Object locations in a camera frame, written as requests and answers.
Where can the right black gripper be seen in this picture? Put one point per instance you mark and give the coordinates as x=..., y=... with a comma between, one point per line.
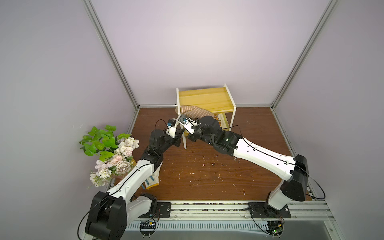
x=193, y=135

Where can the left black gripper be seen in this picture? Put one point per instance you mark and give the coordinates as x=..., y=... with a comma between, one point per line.
x=175, y=140

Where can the beige striped cloth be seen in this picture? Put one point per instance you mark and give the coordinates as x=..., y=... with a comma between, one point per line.
x=193, y=112

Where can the white metal yellow wood bookshelf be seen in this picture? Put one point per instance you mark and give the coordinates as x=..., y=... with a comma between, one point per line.
x=216, y=100

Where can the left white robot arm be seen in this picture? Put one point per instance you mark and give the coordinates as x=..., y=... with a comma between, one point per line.
x=111, y=212

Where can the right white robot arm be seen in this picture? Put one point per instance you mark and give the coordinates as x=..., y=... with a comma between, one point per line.
x=293, y=171

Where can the illustrated picture book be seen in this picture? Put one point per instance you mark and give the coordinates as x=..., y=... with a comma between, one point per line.
x=223, y=120

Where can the white work glove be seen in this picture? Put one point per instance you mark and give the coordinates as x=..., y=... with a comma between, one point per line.
x=151, y=181

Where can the artificial flower bouquet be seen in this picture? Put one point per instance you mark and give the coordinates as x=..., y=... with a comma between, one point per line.
x=115, y=153

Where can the left small circuit board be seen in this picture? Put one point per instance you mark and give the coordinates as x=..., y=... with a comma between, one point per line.
x=147, y=229

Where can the small circuit board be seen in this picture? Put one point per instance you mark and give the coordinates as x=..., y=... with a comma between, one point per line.
x=147, y=229
x=275, y=228

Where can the right small circuit board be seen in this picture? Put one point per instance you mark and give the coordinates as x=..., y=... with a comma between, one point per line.
x=275, y=228

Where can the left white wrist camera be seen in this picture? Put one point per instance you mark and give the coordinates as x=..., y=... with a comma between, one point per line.
x=171, y=127

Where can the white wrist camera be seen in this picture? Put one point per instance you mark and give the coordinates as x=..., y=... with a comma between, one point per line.
x=171, y=127
x=187, y=123

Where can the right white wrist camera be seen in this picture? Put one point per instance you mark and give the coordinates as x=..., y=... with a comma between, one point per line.
x=187, y=123

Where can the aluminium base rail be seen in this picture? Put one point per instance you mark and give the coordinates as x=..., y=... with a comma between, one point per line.
x=245, y=216

